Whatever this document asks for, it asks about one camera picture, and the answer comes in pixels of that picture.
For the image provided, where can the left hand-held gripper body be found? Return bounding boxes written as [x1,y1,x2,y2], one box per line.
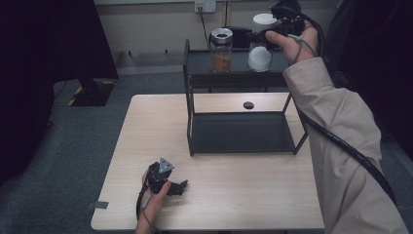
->
[145,157,176,195]

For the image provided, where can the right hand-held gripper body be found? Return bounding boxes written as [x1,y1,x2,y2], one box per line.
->
[269,0,306,35]

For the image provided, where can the glass jar of white powder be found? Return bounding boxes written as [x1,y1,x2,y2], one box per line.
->
[247,13,278,73]

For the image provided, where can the black metal rack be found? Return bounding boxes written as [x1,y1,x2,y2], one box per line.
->
[182,38,310,157]

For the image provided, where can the person's left hand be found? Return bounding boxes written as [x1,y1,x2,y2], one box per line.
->
[139,169,172,220]

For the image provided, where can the person's right hand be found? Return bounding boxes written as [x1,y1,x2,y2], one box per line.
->
[265,21,320,64]

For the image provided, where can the black box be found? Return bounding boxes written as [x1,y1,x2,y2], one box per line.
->
[223,26,253,50]

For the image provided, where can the glass jar of brown powder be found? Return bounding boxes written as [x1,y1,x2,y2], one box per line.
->
[208,27,234,74]

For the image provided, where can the grey tape patch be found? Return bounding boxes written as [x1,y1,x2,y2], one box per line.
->
[87,200,110,211]

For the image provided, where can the dark curtain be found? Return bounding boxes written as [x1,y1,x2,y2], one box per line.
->
[324,0,413,160]
[0,0,120,184]

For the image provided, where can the black stand base yellow stripes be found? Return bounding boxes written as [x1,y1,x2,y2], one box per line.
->
[67,77,117,107]

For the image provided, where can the person's right arm beige sleeve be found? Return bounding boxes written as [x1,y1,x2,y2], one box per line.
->
[282,57,410,234]

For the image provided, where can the thin grey cable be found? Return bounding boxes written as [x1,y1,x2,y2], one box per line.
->
[286,33,318,63]
[141,193,157,232]

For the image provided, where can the black spiral cable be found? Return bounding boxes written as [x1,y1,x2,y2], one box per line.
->
[272,4,397,207]
[135,184,150,219]

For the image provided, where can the black power cord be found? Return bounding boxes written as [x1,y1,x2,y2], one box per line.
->
[198,5,211,50]

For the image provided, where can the white wall socket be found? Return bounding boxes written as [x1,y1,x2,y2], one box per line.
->
[194,0,217,14]

